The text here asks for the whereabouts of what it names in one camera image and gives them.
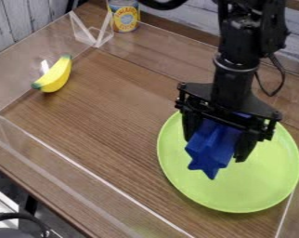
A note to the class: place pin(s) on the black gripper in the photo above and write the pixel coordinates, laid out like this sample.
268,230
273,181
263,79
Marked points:
248,114

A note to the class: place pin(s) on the blue star-shaped block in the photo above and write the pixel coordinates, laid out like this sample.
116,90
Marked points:
211,147

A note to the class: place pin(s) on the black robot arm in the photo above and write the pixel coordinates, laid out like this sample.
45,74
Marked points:
252,33

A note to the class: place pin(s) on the green round plate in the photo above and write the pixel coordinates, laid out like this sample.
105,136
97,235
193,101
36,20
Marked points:
245,187

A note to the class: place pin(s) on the yellow toy banana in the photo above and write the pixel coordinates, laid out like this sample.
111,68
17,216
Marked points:
56,77

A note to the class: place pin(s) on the yellow blue labelled can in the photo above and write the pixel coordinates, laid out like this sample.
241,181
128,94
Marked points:
125,11

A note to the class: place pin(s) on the clear acrylic corner bracket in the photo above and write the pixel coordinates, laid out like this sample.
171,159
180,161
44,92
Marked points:
91,35

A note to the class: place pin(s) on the clear acrylic front wall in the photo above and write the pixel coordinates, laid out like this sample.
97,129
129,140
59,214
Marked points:
84,198

